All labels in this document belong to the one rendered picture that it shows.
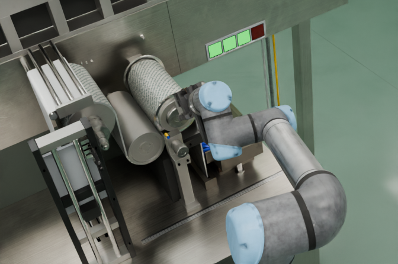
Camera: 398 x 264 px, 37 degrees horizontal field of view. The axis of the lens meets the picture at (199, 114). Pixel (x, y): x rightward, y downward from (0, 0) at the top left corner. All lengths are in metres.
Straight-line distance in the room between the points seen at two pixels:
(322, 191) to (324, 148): 2.30
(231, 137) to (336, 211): 0.41
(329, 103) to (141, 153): 2.10
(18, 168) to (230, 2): 0.93
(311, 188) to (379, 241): 1.89
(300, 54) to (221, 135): 1.27
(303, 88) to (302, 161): 1.53
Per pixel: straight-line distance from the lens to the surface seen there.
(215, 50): 2.17
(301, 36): 2.61
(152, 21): 2.01
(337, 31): 4.40
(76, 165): 1.64
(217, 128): 1.44
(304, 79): 2.75
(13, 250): 2.08
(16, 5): 1.85
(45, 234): 2.08
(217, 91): 1.43
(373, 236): 3.04
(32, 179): 2.19
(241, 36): 2.20
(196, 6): 2.06
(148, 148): 1.83
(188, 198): 1.97
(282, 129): 1.39
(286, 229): 1.10
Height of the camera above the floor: 2.38
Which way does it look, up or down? 39 degrees down
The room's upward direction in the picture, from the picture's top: 11 degrees counter-clockwise
